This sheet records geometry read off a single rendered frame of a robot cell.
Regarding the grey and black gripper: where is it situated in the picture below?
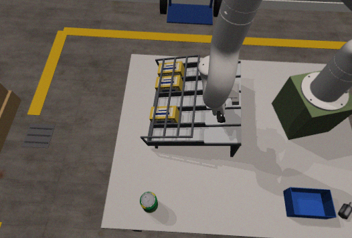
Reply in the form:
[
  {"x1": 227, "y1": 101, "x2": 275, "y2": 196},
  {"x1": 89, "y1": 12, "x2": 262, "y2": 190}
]
[{"x1": 212, "y1": 103, "x2": 226, "y2": 123}]

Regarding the blue open tray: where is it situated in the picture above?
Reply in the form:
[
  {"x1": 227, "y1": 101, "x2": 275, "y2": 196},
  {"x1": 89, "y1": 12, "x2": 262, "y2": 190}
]
[{"x1": 283, "y1": 187, "x2": 334, "y2": 219}]

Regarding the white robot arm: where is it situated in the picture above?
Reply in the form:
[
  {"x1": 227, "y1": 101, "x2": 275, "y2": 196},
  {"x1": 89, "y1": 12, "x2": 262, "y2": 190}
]
[{"x1": 198, "y1": 0, "x2": 352, "y2": 111}]

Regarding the yellow carton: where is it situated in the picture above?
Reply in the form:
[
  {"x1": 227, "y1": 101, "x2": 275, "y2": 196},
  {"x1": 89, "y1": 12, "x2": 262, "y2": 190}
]
[
  {"x1": 157, "y1": 61, "x2": 185, "y2": 77},
  {"x1": 155, "y1": 75, "x2": 183, "y2": 92},
  {"x1": 149, "y1": 106, "x2": 179, "y2": 124}
]

